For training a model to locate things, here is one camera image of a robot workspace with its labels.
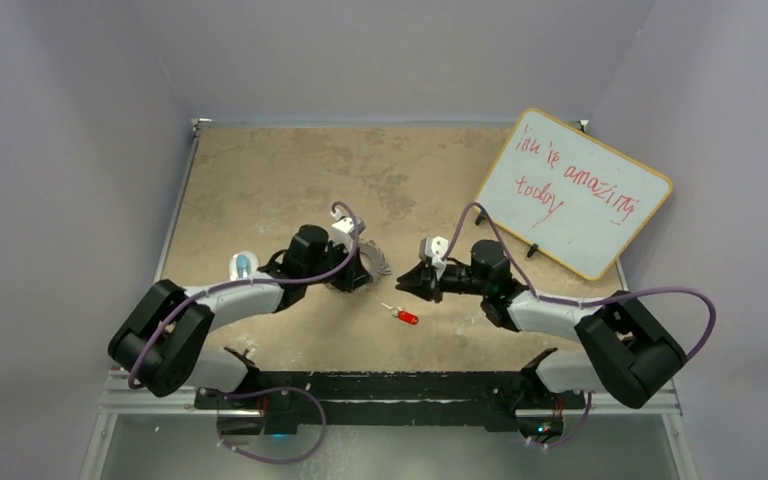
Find silver disc with keyrings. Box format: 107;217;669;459
325;240;391;293

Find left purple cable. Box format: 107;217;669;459
126;200;328;465

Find purple cable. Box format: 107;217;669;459
126;200;328;465
445;201;718;448

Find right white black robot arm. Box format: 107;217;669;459
396;237;688;409

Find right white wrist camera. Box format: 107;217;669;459
419;236;450;273

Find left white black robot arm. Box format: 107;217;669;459
108;217;372;409

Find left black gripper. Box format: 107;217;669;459
304;239;372;293

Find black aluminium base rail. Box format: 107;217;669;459
194;370;586;438

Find keys with red green tags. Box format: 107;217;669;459
381;303;419;325

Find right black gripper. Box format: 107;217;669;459
395;259;490;304

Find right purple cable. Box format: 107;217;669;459
445;201;718;448

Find whiteboard with red writing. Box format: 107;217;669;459
475;108;673;281

